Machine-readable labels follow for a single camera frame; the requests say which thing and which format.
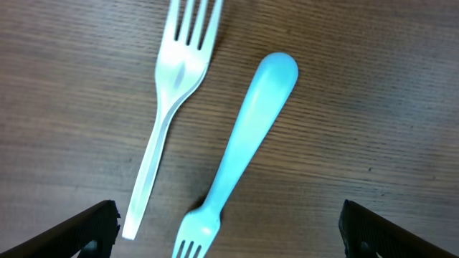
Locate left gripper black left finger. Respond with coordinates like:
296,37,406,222
1,200,120,258

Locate white fork rounded handle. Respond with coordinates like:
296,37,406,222
171,52,299,257

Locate white plastic fork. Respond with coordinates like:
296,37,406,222
122,0,224,240

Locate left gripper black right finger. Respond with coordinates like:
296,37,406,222
339,199,458,258

